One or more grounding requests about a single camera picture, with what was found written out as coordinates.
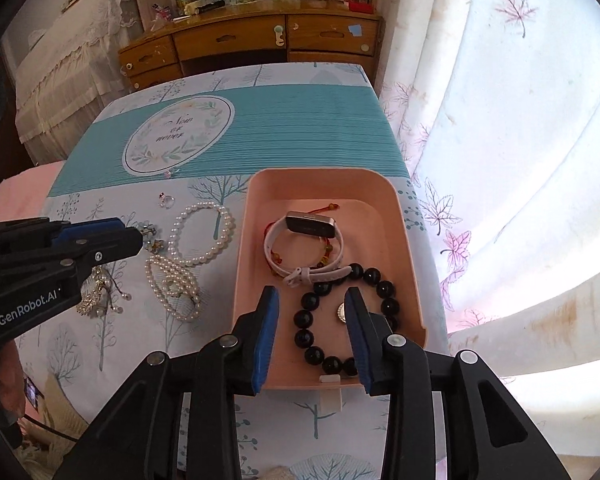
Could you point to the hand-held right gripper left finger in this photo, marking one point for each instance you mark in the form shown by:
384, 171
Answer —
264, 345

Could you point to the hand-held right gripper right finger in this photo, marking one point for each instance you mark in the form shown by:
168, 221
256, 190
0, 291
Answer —
356, 345

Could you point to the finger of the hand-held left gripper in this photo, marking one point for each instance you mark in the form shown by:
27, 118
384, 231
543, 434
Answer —
112, 245
92, 227

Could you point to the pink plastic tray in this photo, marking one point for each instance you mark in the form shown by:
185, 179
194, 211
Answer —
305, 200

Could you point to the small round gold pendant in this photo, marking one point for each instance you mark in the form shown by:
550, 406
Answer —
339, 311

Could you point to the gold flower earrings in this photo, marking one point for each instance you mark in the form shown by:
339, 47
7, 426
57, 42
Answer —
154, 244

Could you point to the gold pearl brooch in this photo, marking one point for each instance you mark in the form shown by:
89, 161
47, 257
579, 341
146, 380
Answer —
93, 302

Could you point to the pink blanket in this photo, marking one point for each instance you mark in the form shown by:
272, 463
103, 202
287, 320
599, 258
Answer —
20, 190

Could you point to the small pink stud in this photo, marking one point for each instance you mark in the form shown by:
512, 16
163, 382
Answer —
168, 174

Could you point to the white smart band watch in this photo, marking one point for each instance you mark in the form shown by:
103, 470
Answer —
310, 222

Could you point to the bed with lace cover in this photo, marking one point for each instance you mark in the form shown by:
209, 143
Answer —
60, 70

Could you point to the teal tree print tablecloth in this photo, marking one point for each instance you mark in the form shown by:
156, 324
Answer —
305, 125

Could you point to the wooden desk with drawers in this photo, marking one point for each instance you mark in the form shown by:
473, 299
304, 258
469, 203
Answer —
240, 35

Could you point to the black flashlight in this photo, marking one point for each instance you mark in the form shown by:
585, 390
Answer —
211, 6

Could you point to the white maple leaf curtain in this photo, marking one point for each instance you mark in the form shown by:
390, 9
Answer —
505, 135

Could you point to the white plastic hook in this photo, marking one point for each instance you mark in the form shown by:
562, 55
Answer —
279, 35

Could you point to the blue sticker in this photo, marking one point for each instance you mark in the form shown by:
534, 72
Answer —
355, 30

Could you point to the red box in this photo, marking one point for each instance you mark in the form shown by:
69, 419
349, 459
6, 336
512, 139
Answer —
361, 7

